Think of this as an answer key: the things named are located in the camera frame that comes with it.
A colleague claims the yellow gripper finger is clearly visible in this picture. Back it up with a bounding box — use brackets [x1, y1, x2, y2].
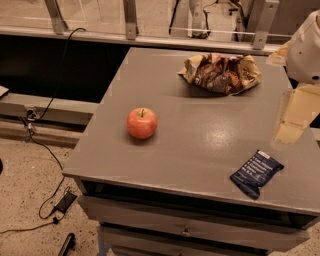
[266, 41, 289, 66]
[275, 83, 320, 144]

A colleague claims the dark blue rxbar wrapper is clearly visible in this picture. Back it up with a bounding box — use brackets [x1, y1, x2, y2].
[230, 150, 284, 200]

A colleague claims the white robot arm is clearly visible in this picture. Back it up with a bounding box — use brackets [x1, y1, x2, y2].
[266, 10, 320, 144]

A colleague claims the crumpled brown chip bag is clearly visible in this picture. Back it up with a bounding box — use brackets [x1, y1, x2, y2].
[178, 53, 261, 95]

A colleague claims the red apple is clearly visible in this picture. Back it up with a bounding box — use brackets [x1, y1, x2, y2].
[127, 108, 158, 139]

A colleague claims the grey cabinet with drawers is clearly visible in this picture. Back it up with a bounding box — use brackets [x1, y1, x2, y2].
[64, 48, 320, 256]

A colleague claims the black power adapter brick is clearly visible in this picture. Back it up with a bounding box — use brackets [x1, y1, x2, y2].
[54, 191, 77, 213]

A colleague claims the black cylindrical object on floor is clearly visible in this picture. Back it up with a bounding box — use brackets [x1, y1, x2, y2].
[58, 233, 75, 256]

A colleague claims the metal railing frame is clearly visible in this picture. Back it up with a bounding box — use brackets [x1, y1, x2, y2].
[0, 0, 320, 56]

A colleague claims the metal drawer handle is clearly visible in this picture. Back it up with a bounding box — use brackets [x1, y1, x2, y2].
[181, 226, 191, 237]

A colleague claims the black power cable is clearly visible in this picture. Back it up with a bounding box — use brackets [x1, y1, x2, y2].
[0, 27, 88, 235]

